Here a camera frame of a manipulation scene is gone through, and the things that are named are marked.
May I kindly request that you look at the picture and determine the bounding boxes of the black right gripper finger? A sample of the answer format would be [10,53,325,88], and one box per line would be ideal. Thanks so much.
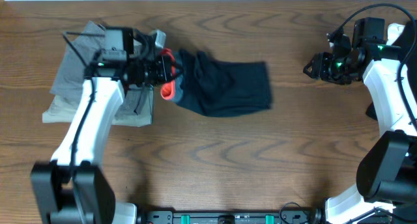
[303,69,321,79]
[303,54,318,71]

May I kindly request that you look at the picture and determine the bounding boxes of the black leggings red waistband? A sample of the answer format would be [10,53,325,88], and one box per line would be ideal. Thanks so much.
[160,49,272,117]

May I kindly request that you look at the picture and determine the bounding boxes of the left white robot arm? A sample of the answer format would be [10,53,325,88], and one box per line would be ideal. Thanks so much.
[31,27,177,224]

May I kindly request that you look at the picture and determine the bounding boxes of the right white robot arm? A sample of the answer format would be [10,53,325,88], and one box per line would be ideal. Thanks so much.
[304,18,416,223]

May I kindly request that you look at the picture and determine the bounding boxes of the black garment pile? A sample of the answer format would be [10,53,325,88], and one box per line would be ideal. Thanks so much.
[364,20,417,224]

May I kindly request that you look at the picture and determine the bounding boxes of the folded grey trousers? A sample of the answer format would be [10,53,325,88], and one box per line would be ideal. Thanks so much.
[42,21,154,127]

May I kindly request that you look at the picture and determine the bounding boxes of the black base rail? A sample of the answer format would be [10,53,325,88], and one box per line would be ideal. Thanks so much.
[136,204,329,224]

